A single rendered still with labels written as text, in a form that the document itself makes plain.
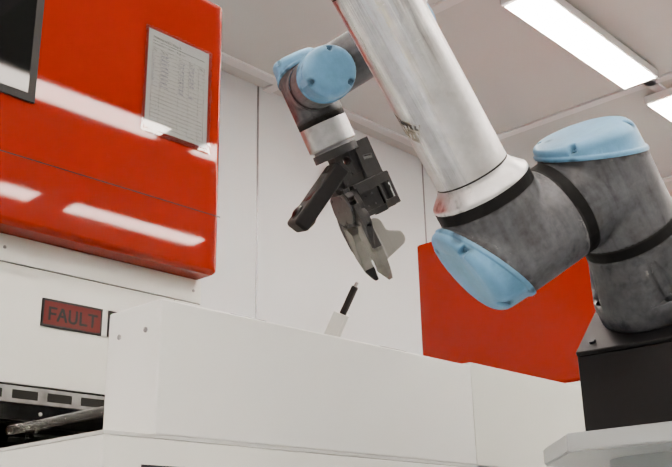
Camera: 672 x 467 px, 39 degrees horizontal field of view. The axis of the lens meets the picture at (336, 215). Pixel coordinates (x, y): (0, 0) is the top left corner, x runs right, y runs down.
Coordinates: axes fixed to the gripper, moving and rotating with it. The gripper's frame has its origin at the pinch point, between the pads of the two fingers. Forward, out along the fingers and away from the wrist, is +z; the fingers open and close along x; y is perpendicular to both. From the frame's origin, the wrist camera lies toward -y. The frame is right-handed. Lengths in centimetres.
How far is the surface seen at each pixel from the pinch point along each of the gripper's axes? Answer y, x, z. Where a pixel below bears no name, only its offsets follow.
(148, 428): -43, -37, -2
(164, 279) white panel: -22, 46, -11
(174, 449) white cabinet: -42, -38, 1
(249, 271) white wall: 45, 258, 10
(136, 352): -40, -33, -9
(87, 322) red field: -39, 35, -10
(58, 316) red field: -43, 33, -13
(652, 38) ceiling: 229, 192, -10
